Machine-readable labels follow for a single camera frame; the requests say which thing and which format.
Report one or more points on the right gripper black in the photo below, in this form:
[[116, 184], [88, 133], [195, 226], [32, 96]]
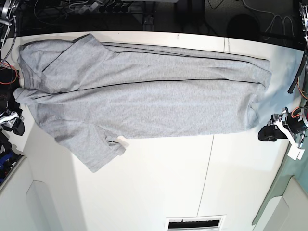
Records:
[[11, 120]]

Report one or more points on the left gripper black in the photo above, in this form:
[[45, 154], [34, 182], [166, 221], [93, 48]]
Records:
[[296, 122]]

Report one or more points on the grey t-shirt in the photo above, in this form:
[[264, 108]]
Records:
[[86, 94]]

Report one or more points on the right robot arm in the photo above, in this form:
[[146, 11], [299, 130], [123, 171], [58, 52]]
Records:
[[9, 75]]

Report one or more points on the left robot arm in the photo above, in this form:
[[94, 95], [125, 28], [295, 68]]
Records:
[[303, 10]]

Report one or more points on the black blue items pile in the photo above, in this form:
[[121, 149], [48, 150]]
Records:
[[8, 158]]

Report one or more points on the white vent slot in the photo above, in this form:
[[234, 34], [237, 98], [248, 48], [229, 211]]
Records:
[[207, 223]]

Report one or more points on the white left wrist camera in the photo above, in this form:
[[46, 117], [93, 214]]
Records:
[[295, 153]]

